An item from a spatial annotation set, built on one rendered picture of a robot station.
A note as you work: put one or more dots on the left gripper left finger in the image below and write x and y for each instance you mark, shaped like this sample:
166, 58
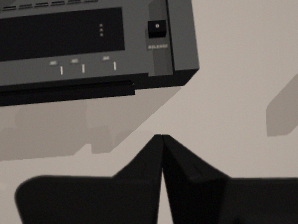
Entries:
54, 199

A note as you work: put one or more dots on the dark grey laminator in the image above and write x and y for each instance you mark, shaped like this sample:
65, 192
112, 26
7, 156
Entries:
64, 50

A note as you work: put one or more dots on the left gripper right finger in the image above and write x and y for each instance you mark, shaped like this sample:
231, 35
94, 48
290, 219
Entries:
195, 200

